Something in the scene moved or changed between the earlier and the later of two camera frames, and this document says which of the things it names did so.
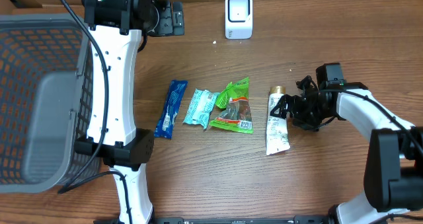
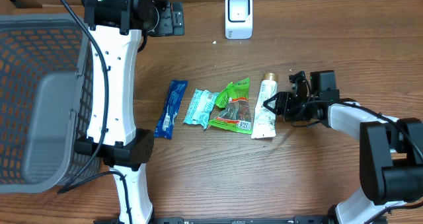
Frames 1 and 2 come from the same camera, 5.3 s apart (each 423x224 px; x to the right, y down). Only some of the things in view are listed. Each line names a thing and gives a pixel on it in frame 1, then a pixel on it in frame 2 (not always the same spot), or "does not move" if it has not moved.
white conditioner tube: [277, 139] to [264, 125]
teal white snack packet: [201, 107] does not move
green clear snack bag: [237, 114] does not move
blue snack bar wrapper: [164, 128] does not move
